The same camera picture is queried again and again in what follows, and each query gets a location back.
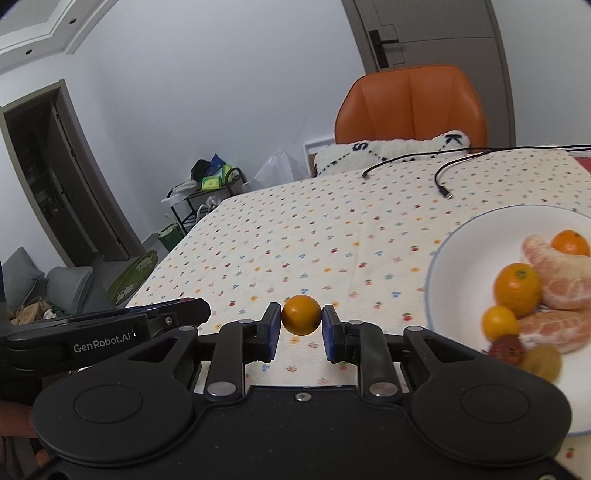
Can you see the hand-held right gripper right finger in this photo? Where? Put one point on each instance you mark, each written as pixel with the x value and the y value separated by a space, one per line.
pixel 330 334

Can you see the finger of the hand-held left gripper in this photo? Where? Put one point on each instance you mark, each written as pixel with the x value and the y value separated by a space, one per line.
pixel 184 314

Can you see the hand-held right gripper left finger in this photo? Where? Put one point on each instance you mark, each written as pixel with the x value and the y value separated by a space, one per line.
pixel 272 330

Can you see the small kumquat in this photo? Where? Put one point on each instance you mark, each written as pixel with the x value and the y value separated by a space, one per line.
pixel 301 315
pixel 500 322

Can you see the white plate with blue rim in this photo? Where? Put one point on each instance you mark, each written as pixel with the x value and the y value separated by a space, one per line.
pixel 466 263

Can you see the red bayberry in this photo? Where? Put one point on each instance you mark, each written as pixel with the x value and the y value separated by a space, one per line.
pixel 506 349

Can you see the large orange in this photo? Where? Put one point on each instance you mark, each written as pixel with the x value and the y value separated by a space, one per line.
pixel 517 288

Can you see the brown kiwi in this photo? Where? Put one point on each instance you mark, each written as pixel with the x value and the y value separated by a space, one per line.
pixel 544 363

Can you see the peeled straight pomelo segment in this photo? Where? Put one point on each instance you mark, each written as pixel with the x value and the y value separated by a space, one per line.
pixel 549 330

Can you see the peeled curved pomelo segment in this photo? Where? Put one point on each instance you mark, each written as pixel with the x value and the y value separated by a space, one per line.
pixel 568 281

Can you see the person's left hand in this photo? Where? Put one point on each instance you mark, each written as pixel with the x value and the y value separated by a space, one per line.
pixel 14 417

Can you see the beige cloth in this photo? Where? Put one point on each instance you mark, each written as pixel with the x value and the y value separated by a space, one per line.
pixel 32 311

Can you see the green round tray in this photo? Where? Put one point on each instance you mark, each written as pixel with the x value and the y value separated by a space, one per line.
pixel 134 277

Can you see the floral tablecloth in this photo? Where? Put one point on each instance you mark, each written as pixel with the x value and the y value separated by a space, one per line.
pixel 300 230

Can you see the black metal rack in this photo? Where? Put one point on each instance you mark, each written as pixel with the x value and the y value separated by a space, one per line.
pixel 194 196

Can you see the green box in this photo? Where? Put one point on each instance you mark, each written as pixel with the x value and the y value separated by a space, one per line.
pixel 211 183

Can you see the black bag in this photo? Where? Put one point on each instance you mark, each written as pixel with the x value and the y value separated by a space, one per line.
pixel 202 168

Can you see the blue packet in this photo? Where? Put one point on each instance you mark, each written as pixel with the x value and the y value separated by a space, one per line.
pixel 217 162

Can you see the clear plastic bag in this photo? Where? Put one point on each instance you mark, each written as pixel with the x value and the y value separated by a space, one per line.
pixel 279 170

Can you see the white fluffy cushion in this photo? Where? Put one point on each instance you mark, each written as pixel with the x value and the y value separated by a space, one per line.
pixel 392 150

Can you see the orange leather chair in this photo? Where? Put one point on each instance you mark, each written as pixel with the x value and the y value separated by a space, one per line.
pixel 411 101

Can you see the orange with green stem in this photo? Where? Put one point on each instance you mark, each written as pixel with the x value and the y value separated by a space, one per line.
pixel 571 242

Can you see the red mat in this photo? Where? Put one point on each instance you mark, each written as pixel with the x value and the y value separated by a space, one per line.
pixel 582 165

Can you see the grey door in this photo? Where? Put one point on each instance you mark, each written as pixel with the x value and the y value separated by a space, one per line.
pixel 438 27

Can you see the dark doorway frame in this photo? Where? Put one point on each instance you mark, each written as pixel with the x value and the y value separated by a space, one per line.
pixel 55 175

